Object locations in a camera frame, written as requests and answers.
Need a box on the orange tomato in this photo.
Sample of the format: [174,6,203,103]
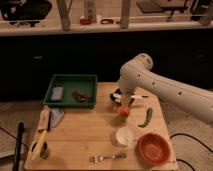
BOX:
[117,106,130,117]

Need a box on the silver fork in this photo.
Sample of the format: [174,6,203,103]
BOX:
[89,153,127,163]

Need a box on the dark red grapes bunch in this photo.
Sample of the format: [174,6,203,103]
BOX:
[72,91,89,103]

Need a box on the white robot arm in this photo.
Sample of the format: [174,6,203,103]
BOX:
[118,53,213,126]

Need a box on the black office chair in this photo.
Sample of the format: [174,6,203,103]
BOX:
[0,0,52,27]

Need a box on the white cup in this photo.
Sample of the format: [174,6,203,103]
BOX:
[115,127,134,146]

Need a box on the black cable on floor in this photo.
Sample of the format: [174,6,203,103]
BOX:
[169,132,213,171]

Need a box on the dark bowl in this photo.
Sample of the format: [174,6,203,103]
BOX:
[109,87,137,107]

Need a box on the green plastic tray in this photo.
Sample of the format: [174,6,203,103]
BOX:
[43,74,97,108]

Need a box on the grey sponge block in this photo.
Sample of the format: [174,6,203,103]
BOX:
[51,87,64,101]

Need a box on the red-orange bowl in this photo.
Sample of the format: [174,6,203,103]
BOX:
[136,133,171,166]

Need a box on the white handled knife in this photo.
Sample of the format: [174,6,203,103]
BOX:
[112,93,149,99]

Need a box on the red object on shelf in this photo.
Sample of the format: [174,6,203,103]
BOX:
[79,18,92,25]

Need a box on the black pole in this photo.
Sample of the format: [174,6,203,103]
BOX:
[12,122,24,171]

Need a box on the green chili pepper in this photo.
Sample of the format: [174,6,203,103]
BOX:
[138,108,153,128]

